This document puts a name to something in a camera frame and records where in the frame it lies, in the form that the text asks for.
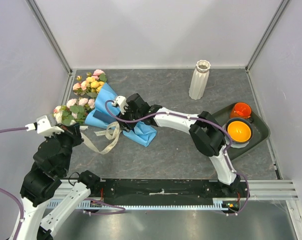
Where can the artificial flower bouquet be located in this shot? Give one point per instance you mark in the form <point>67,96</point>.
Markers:
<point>77,109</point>

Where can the white ribbed vase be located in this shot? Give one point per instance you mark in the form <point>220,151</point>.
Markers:
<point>199,79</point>

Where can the dark green tray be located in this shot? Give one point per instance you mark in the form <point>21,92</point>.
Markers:
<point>261,131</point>

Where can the white plate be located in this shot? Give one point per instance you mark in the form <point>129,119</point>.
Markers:
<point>239,145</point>

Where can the orange bowl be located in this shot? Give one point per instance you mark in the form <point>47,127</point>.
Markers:
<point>239,130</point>

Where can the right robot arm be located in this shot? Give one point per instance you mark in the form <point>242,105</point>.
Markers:
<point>209,138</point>

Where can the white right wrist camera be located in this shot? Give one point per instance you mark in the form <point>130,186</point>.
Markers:
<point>121,103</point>

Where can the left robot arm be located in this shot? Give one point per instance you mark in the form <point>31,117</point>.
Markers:
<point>51,164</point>

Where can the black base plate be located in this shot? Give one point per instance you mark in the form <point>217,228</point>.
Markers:
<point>164,192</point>

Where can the orange cup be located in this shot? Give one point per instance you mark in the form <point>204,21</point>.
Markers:
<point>241,110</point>

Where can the slotted cable duct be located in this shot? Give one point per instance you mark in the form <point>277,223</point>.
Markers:
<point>216,206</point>

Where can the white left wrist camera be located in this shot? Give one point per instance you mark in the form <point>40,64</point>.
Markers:
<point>44,126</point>

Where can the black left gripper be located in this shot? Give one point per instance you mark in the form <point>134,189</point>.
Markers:
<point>72,130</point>

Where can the blue wrapping paper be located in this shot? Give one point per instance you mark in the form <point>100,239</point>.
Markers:
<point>99,117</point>

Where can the cream ribbon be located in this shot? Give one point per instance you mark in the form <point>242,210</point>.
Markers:
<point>111,133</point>

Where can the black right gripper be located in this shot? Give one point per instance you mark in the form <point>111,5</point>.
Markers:
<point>124,126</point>

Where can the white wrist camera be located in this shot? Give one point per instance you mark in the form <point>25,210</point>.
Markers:
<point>121,103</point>
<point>44,126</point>

